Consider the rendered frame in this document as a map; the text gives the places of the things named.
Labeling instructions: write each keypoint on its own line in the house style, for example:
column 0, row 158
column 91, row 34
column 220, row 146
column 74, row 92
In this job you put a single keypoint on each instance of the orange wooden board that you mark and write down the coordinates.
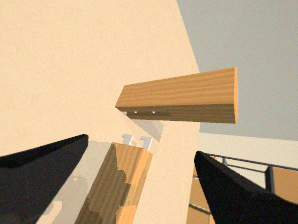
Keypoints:
column 116, row 190

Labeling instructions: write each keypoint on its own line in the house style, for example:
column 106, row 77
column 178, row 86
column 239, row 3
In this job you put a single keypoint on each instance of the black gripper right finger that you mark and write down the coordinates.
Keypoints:
column 234, row 199

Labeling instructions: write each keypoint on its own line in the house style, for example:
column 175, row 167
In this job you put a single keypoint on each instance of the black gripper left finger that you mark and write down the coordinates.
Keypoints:
column 30, row 179

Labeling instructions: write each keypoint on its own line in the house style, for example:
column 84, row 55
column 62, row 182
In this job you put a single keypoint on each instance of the brown wooden block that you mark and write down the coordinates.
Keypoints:
column 202, row 97

